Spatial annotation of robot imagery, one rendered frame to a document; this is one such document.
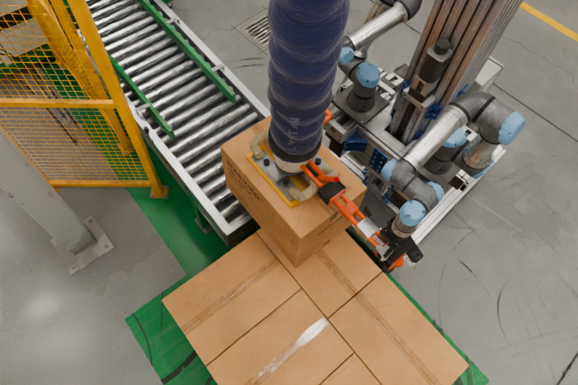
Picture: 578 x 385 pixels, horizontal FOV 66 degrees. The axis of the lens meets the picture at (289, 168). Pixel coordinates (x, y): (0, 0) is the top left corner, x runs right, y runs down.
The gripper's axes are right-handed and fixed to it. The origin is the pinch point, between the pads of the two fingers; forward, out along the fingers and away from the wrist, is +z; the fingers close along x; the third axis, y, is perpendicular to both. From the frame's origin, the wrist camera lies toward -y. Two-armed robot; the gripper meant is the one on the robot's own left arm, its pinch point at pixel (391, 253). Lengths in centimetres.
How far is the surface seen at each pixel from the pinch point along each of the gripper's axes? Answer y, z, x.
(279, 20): 59, -79, 12
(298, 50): 53, -71, 10
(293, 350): 3, 67, 43
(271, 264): 43, 66, 24
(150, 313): 79, 121, 89
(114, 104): 146, 17, 45
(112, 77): 143, -3, 42
